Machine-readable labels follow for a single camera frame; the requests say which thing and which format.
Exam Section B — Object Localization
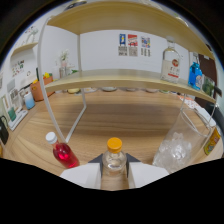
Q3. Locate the small red liquid bottle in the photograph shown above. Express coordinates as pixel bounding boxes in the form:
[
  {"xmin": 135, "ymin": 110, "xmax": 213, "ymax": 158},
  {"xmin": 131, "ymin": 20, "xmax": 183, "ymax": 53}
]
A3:
[{"xmin": 45, "ymin": 131, "xmax": 80, "ymax": 169}]

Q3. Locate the clear bottle orange cap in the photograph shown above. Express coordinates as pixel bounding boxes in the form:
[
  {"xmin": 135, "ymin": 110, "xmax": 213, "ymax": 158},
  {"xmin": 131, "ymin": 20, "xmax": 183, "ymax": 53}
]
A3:
[{"xmin": 101, "ymin": 137, "xmax": 128, "ymax": 178}]

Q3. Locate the teal cup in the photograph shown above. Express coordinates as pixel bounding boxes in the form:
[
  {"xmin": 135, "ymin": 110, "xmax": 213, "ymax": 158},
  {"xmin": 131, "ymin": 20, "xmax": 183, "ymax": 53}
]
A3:
[{"xmin": 7, "ymin": 107, "xmax": 17, "ymax": 122}]

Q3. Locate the white tray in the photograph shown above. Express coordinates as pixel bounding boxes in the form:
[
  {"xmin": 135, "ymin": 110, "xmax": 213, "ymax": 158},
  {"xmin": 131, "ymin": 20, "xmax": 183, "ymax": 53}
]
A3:
[{"xmin": 8, "ymin": 109, "xmax": 29, "ymax": 132}]

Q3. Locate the white bowl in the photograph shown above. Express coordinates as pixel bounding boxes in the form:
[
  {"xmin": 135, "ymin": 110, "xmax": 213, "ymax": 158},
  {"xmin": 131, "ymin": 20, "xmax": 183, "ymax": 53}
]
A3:
[
  {"xmin": 83, "ymin": 87, "xmax": 98, "ymax": 94},
  {"xmin": 101, "ymin": 86, "xmax": 118, "ymax": 93}
]

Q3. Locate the black kettle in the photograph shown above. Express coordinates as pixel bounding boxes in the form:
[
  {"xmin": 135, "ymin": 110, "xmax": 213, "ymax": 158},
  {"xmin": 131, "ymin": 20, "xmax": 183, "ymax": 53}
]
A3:
[{"xmin": 0, "ymin": 115, "xmax": 10, "ymax": 146}]

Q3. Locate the blue white jar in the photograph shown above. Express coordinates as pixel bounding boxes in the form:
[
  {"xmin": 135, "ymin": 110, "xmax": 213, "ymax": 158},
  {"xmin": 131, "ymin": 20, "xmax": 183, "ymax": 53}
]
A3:
[{"xmin": 23, "ymin": 91, "xmax": 36, "ymax": 110}]

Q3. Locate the two-tier white wood shelf rack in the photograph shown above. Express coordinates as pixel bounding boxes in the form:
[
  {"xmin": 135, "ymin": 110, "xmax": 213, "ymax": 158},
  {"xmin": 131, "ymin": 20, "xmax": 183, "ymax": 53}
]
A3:
[{"xmin": 36, "ymin": 1, "xmax": 221, "ymax": 144}]

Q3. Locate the white appliance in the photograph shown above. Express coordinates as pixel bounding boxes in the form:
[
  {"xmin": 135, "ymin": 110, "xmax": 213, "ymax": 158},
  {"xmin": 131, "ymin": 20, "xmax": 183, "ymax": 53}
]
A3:
[{"xmin": 7, "ymin": 87, "xmax": 20, "ymax": 109}]

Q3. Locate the blue liquid bottle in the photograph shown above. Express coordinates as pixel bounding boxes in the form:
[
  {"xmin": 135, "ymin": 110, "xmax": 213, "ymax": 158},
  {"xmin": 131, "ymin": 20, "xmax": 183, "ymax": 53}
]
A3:
[{"xmin": 188, "ymin": 61, "xmax": 204, "ymax": 91}]

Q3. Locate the clear bottle red label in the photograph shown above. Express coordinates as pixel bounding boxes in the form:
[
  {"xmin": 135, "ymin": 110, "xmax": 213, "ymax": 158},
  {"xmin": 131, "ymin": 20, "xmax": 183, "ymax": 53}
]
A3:
[{"xmin": 160, "ymin": 35, "xmax": 182, "ymax": 84}]

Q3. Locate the flower vase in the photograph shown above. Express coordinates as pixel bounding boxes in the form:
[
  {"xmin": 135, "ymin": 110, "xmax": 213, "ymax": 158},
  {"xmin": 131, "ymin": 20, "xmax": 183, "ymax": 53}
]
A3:
[{"xmin": 59, "ymin": 49, "xmax": 69, "ymax": 79}]

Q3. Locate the brown door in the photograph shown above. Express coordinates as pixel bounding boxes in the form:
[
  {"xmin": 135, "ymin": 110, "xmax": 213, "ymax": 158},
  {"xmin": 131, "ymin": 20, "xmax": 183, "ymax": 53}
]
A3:
[{"xmin": 199, "ymin": 54, "xmax": 218, "ymax": 88}]

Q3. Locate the white figurine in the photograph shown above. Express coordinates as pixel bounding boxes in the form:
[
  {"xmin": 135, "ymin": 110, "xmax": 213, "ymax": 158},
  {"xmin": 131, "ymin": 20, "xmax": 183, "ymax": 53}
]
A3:
[{"xmin": 23, "ymin": 27, "xmax": 39, "ymax": 44}]

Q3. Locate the multicolour wall poster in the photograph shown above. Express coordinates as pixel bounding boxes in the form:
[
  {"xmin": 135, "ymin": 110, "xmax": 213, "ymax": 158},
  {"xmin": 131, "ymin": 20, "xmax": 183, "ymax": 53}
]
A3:
[{"xmin": 140, "ymin": 36, "xmax": 152, "ymax": 58}]

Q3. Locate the red wall poster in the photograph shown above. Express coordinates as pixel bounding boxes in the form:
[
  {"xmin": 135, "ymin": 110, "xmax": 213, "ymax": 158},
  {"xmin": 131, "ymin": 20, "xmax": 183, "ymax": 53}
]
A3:
[{"xmin": 127, "ymin": 34, "xmax": 139, "ymax": 57}]

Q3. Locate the blue wall poster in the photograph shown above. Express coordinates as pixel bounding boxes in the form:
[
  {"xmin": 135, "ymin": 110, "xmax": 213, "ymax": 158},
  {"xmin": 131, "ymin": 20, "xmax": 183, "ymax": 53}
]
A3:
[{"xmin": 118, "ymin": 33, "xmax": 127, "ymax": 57}]

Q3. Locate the wooden wall shelf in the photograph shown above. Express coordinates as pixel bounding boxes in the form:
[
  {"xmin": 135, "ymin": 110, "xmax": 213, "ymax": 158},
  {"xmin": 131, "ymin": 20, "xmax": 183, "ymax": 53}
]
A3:
[{"xmin": 9, "ymin": 42, "xmax": 39, "ymax": 59}]

